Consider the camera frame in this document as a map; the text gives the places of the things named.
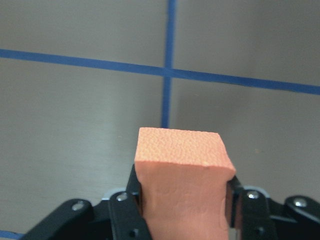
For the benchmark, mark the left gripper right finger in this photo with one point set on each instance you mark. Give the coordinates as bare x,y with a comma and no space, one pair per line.
248,213

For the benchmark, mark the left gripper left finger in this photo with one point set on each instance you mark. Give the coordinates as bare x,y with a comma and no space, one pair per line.
125,209

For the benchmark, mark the orange foam block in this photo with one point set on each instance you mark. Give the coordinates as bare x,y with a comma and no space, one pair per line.
183,176

